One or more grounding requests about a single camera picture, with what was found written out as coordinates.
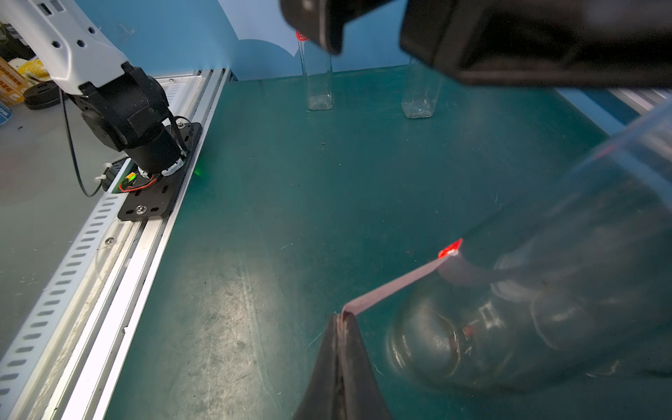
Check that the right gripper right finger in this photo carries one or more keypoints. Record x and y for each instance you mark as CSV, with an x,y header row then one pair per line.
x,y
363,398

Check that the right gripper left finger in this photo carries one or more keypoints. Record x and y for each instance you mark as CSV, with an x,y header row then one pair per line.
x,y
323,398

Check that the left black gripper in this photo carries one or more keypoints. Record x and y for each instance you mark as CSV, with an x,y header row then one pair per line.
x,y
538,43

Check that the clear glass bottle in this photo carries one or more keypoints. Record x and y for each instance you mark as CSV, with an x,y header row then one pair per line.
x,y
422,89
317,71
572,280

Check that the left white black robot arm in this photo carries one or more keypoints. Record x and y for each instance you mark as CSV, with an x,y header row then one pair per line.
x,y
124,107

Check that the aluminium back frame bar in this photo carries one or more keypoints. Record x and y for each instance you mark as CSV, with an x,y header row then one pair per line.
x,y
642,100

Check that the aluminium front rail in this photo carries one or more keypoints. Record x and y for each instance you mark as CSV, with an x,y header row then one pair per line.
x,y
67,356

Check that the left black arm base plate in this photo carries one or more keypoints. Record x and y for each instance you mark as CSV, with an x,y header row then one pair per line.
x,y
158,200

